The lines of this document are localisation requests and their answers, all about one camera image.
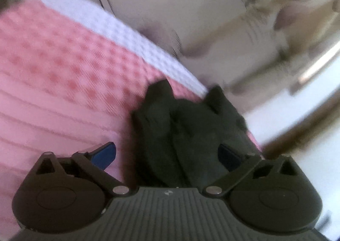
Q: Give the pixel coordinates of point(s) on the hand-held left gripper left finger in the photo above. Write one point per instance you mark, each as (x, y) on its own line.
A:
(104, 153)

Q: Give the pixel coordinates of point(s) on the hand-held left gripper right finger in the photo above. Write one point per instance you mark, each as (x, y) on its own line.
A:
(229, 157)

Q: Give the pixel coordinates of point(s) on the black garment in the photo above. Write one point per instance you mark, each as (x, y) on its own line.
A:
(191, 134)

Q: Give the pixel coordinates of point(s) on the pink checked bed sheet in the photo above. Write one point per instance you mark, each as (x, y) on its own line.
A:
(53, 84)

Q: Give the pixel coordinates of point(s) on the beige leaf print curtain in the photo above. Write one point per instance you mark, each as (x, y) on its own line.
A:
(212, 4)

